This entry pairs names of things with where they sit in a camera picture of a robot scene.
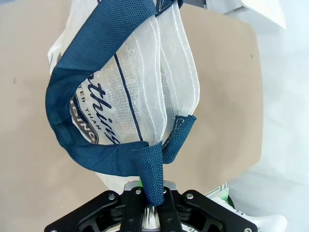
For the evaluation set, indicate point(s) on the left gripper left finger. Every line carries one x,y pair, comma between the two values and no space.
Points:
103,212

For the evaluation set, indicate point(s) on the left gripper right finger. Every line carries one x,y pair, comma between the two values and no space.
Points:
205,215

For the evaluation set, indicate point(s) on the green white carton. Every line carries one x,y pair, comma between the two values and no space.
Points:
228,200

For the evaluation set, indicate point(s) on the aluminium frame profile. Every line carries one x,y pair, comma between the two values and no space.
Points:
217,191

